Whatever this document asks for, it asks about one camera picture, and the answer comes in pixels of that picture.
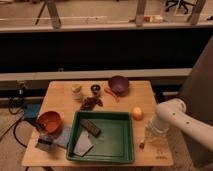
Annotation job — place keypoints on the small metal cup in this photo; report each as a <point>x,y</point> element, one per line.
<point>95,89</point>

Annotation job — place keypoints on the black office chair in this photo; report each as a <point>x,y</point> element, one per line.
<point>180,3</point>

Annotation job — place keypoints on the cream ceramic cup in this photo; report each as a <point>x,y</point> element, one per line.
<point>77,92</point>

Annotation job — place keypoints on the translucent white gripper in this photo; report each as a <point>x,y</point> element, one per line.
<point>154,139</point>

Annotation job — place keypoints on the dark brown block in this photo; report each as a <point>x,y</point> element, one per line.
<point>90,127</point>

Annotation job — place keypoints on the blue box on floor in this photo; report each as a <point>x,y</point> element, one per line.
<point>31,110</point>

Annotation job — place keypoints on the orange bowl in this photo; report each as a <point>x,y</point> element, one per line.
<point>51,122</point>

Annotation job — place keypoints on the orange apple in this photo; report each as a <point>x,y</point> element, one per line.
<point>137,113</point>

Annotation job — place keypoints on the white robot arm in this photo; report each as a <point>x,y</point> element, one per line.
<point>173,112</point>

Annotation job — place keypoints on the grey robot base column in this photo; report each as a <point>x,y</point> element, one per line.
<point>197,93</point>

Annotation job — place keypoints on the brown dried leaf clump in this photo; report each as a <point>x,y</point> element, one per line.
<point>90,102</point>

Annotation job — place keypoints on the dark scrub brush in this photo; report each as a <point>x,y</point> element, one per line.
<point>45,143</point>

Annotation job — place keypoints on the blue cloth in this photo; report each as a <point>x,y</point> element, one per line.
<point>63,139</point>

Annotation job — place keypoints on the purple bowl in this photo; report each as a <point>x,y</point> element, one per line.
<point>118,84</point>

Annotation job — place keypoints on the green plastic tray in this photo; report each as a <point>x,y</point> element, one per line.
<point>113,145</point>

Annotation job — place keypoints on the grey sponge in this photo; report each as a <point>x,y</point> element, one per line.
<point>83,144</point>

